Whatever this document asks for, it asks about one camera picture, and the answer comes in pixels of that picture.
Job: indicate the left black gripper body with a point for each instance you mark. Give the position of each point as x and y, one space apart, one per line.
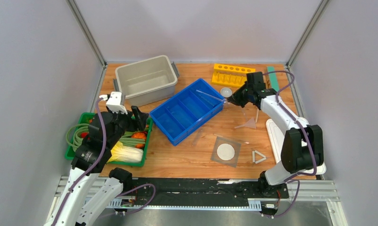
123 122

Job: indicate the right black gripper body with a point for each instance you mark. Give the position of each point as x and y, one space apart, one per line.
247 90

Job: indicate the clear glass test tube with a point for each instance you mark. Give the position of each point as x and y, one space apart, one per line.
198 136

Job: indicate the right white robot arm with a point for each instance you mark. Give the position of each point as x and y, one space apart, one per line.
302 149

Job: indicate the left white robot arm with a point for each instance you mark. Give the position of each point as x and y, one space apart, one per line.
105 130

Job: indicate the white evaporating dish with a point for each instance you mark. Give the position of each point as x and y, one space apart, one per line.
226 92

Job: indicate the green long beans bundle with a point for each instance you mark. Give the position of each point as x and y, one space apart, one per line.
74 141

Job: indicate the wooden test tube clamp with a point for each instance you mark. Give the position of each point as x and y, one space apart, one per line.
256 115

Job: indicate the yellow test tube rack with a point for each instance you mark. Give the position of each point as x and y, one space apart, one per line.
229 75

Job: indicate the green and gold box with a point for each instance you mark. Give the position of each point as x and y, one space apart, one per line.
271 79

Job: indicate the yellow napa cabbage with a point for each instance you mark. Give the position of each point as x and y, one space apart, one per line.
122 153

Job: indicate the green plastic vegetable tray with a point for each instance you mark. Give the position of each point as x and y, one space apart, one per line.
87 118

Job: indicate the grey plastic tub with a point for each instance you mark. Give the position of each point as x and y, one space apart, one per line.
147 81

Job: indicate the glass dropper rod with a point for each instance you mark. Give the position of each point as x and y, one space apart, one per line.
232 139

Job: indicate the blue divided plastic tray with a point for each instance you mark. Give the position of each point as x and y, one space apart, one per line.
185 112

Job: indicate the white tray lid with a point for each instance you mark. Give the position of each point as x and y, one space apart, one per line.
276 138

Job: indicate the clay pipe triangle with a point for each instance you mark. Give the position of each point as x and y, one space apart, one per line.
257 157

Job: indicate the wire gauze with ceramic centre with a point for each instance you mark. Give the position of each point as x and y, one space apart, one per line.
226 151

